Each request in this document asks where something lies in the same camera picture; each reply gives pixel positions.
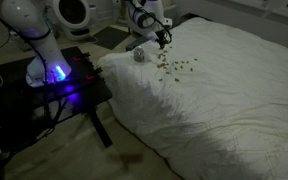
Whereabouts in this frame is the light grey box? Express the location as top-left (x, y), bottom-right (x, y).
top-left (165, 3), bottom-right (180, 33)

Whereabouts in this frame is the white round litter box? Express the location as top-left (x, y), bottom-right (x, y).
top-left (52, 0), bottom-right (100, 41)

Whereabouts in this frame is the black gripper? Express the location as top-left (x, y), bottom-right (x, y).
top-left (155, 29), bottom-right (172, 51)

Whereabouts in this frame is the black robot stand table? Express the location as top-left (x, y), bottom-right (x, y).
top-left (0, 45), bottom-right (114, 149)

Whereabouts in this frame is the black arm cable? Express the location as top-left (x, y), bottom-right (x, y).
top-left (125, 0), bottom-right (174, 44)

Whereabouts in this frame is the red-handled black clamp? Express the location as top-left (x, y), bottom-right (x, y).
top-left (72, 51), bottom-right (92, 64)
top-left (83, 66), bottom-right (104, 82)

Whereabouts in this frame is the dark floor mat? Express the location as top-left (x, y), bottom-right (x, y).
top-left (93, 26), bottom-right (132, 51)

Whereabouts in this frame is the bed with white duvet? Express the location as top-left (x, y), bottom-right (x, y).
top-left (97, 16), bottom-right (288, 180)

